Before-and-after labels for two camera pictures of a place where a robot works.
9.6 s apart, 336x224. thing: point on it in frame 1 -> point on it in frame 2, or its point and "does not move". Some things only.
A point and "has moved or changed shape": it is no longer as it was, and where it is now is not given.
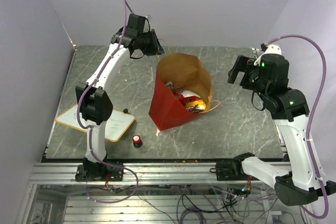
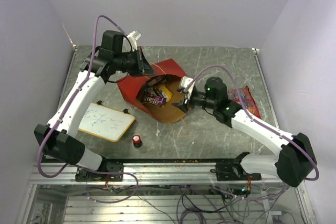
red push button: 137,141 does not move
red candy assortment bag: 187,96 has moved or changed shape
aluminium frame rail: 141,173 does not move
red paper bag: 182,88 has moved or changed shape
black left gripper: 157,48 -> 143,66
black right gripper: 243,63 -> 182,104
